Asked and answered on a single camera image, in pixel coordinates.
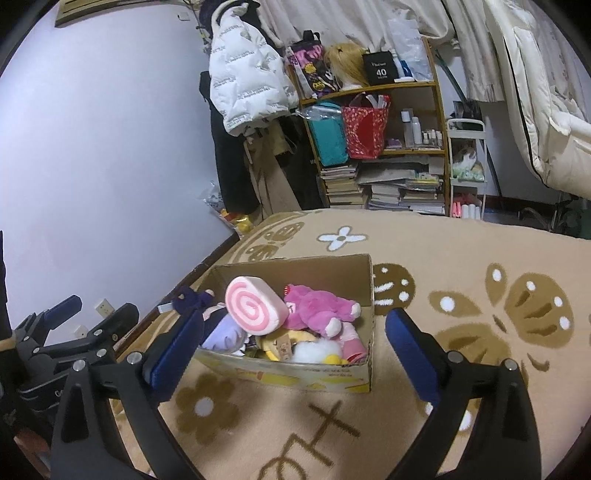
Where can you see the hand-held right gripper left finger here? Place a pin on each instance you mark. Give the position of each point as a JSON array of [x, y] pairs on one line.
[[171, 355]]

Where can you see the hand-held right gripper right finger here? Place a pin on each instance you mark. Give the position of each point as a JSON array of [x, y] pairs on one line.
[[411, 350]]

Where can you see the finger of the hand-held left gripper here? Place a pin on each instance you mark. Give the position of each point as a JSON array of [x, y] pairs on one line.
[[64, 308], [115, 319]]

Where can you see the purple-haired plush doll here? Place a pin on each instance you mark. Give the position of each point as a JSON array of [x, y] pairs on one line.
[[221, 334]]

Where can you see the pink swirl roll plush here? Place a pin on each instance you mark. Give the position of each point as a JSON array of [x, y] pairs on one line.
[[251, 304]]

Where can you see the yellow plush toy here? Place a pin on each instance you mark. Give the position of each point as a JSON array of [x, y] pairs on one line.
[[266, 342]]

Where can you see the pink plush bear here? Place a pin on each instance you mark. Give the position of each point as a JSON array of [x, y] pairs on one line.
[[314, 307]]

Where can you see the printed cardboard box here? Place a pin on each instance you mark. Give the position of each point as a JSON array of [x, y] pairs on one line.
[[295, 376]]

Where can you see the beige patterned blanket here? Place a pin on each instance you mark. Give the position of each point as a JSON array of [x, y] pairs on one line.
[[461, 438]]

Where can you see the pile of magazines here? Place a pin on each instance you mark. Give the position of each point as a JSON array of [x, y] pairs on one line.
[[406, 189]]

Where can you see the stack of books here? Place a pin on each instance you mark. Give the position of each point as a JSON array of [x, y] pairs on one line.
[[340, 187]]

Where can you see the black hanging garment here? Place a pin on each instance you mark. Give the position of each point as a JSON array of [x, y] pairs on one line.
[[231, 166]]

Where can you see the white trolley cart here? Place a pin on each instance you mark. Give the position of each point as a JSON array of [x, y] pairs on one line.
[[466, 161]]

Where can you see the brown cardboard sheets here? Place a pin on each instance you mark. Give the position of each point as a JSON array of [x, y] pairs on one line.
[[274, 180]]

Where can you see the row of cosmetic bottles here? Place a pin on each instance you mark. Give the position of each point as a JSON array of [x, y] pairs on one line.
[[418, 131]]

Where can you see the red patterned bag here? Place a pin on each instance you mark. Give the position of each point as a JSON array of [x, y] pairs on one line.
[[364, 129]]

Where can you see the teal bag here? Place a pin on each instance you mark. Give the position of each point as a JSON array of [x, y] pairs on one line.
[[328, 136]]

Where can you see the wooden shelf unit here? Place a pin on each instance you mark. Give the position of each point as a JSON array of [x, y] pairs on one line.
[[438, 115]]

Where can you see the white puffer jacket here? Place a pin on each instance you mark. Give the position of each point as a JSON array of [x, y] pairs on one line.
[[244, 69]]

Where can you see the black box with 40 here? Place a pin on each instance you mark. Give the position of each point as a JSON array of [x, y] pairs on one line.
[[379, 68]]

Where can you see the white duvet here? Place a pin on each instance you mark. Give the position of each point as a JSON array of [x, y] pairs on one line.
[[545, 92]]

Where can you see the blond wig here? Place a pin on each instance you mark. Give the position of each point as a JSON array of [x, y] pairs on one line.
[[346, 62]]

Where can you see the black and pink printed bag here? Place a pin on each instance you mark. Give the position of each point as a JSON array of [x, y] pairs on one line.
[[307, 64]]

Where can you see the clear plastic bag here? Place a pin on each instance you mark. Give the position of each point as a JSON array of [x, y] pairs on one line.
[[408, 46]]

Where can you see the white wall outlet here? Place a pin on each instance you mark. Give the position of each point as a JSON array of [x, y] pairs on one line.
[[81, 331], [104, 308]]

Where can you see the wooden picture frame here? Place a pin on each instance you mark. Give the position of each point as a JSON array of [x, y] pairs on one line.
[[92, 9]]

